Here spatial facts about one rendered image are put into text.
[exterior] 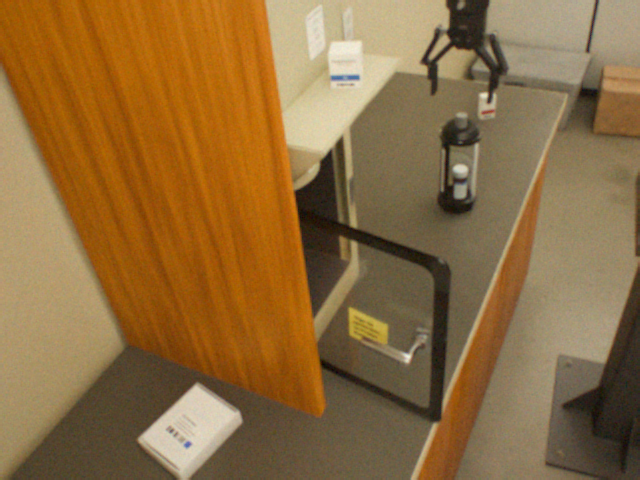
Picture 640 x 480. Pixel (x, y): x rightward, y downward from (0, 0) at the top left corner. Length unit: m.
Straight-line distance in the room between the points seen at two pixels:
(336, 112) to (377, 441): 0.62
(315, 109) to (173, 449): 0.67
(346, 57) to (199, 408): 0.71
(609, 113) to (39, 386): 3.25
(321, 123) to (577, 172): 2.71
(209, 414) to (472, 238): 0.78
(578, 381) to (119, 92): 2.02
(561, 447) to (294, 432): 1.30
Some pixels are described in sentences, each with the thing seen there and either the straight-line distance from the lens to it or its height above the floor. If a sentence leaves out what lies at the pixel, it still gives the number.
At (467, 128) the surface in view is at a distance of 1.58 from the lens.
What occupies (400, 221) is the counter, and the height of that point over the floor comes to 0.94.
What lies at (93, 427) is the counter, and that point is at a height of 0.94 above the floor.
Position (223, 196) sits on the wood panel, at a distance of 0.93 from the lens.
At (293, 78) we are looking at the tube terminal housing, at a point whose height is 1.54.
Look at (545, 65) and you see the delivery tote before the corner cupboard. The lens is 3.90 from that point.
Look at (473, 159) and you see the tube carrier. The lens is 1.61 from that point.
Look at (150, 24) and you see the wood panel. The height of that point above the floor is 1.71.
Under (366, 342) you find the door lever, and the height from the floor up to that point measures 1.21.
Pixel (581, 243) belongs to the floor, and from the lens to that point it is 3.12.
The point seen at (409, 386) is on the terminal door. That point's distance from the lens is 1.14.
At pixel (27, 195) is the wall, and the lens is 1.23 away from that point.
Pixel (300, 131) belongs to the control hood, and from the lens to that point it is 0.95.
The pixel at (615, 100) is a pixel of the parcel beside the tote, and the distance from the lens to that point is 3.82.
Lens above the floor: 1.99
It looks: 41 degrees down
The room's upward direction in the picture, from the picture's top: 7 degrees counter-clockwise
